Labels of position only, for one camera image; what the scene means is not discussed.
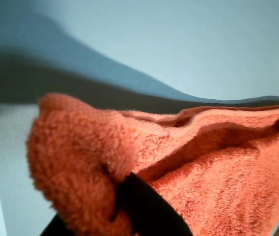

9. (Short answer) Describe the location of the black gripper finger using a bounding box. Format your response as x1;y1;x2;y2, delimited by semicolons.
115;173;192;236
40;215;68;236

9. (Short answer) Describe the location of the orange terry towel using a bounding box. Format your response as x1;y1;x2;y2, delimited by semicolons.
26;92;279;236

